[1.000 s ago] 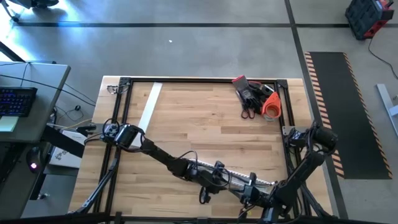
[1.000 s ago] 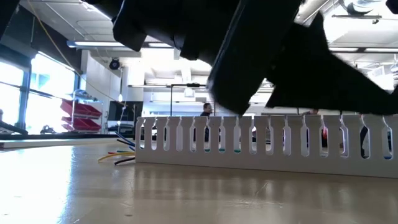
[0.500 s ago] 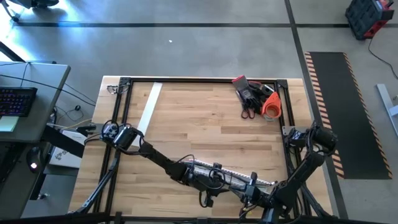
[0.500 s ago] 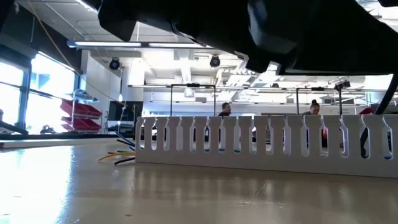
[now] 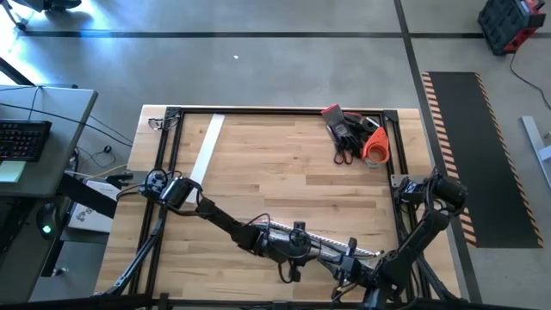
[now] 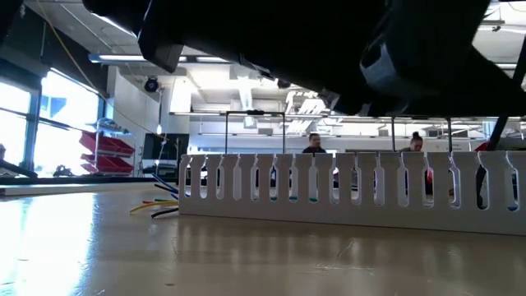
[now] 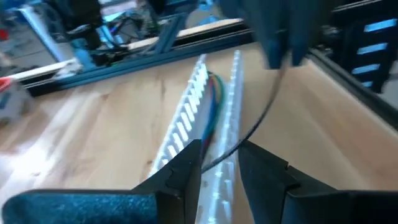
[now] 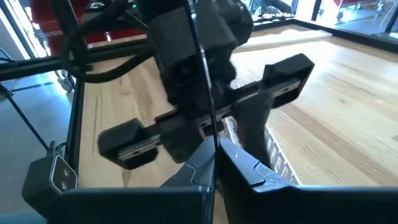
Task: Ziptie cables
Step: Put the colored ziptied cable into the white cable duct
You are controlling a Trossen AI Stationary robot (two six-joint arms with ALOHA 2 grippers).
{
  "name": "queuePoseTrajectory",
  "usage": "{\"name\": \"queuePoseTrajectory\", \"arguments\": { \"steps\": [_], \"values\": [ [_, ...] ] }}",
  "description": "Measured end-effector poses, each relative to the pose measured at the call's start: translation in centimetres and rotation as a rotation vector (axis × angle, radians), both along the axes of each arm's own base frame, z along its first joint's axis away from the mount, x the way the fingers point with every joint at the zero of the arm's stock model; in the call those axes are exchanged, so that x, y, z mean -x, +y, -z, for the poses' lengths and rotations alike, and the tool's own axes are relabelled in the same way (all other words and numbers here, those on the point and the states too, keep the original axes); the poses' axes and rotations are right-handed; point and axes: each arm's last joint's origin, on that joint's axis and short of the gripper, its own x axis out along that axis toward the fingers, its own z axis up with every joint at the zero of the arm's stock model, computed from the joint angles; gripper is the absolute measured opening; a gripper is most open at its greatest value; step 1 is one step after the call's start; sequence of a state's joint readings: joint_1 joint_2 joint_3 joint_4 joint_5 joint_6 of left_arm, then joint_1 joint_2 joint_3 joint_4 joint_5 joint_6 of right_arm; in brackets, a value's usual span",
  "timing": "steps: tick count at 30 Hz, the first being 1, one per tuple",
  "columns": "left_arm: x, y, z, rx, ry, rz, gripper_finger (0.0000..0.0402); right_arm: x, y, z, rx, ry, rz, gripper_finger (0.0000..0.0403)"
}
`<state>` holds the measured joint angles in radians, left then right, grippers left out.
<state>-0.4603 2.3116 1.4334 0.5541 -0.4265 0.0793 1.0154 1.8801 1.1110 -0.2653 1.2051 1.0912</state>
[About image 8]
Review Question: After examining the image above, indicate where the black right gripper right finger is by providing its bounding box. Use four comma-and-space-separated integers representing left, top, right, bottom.
219, 138, 398, 224

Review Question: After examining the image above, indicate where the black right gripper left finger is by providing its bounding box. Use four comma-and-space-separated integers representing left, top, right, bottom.
48, 136, 218, 224

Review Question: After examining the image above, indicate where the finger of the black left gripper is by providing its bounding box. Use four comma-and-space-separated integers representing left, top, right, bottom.
234, 93, 275, 169
160, 116, 206, 165

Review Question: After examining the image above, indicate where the white slotted cable raceway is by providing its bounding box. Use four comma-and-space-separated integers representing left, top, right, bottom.
222, 117, 302, 187

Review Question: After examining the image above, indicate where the black cable loop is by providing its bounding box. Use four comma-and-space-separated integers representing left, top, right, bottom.
185, 0, 220, 187

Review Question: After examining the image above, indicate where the grey caster wheel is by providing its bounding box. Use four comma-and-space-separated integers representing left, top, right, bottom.
57, 70, 75, 93

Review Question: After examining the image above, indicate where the red storage bin rack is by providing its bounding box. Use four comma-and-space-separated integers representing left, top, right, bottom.
29, 0, 147, 57

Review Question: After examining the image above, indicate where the small black camera silver face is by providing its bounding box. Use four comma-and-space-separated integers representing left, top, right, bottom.
21, 153, 78, 218

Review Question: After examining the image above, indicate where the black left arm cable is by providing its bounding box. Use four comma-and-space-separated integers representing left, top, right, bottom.
61, 0, 156, 84

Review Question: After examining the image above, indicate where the thin black camera cable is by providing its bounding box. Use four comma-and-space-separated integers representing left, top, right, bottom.
0, 82, 68, 156

